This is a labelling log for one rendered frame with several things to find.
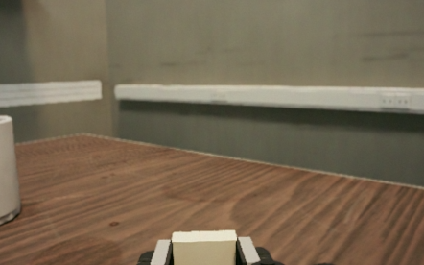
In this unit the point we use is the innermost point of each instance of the white domino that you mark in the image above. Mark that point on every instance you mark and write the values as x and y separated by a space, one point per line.
205 248

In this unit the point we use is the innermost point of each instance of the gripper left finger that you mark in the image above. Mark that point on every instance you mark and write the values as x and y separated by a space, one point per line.
163 254

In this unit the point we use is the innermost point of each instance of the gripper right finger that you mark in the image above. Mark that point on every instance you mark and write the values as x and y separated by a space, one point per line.
247 255

